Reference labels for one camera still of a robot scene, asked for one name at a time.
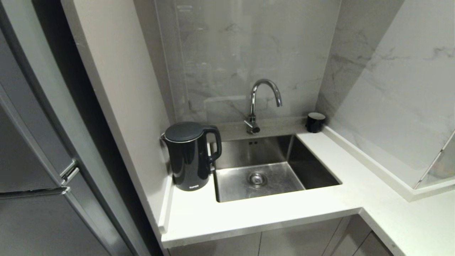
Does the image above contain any grey cabinet door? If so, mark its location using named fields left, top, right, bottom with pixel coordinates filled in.
left=258, top=217, right=344, bottom=256
left=352, top=231, right=395, bottom=256

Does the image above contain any small black round container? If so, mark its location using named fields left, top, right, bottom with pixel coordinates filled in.
left=306, top=112, right=326, bottom=133

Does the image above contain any grey refrigerator door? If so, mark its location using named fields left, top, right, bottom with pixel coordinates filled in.
left=0, top=28, right=79, bottom=194
left=0, top=187, right=111, bottom=256

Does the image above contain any white tall side panel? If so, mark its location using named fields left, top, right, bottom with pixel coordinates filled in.
left=60, top=0, right=175, bottom=235

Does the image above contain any grey refrigerator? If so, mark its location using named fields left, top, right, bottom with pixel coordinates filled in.
left=0, top=0, right=151, bottom=256

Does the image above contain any stainless steel sink basin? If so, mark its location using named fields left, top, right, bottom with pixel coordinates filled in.
left=210, top=134, right=342, bottom=203

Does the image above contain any black electric kettle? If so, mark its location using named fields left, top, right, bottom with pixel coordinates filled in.
left=160, top=122, right=222, bottom=192

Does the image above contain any chrome gooseneck faucet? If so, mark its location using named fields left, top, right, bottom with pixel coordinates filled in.
left=244, top=79, right=283, bottom=135

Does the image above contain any round metal sink drain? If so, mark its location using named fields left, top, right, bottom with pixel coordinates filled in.
left=248, top=172, right=267, bottom=188

